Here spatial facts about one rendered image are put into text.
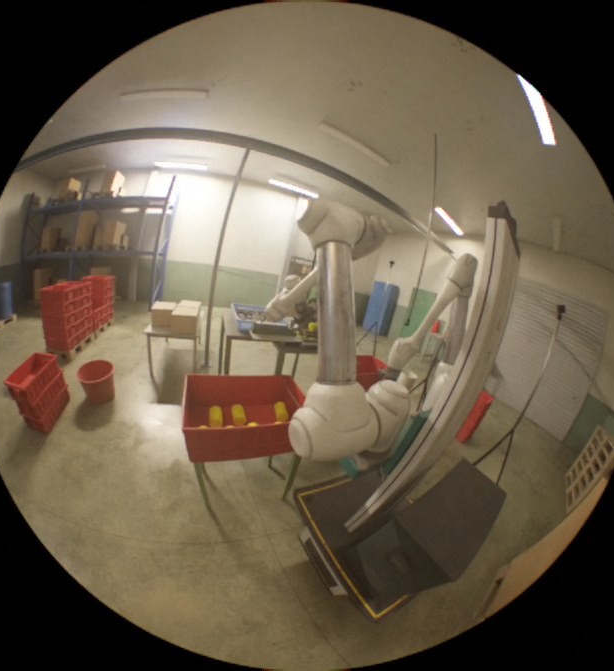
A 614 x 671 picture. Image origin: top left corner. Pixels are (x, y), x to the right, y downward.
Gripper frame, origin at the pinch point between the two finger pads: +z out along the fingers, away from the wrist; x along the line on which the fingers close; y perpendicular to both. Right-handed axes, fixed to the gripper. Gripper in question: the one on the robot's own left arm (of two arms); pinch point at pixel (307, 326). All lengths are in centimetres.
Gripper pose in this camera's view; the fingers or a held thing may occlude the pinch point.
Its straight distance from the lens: 132.9
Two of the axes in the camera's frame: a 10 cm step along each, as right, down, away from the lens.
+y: -7.5, -3.4, 5.7
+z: 2.4, 6.6, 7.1
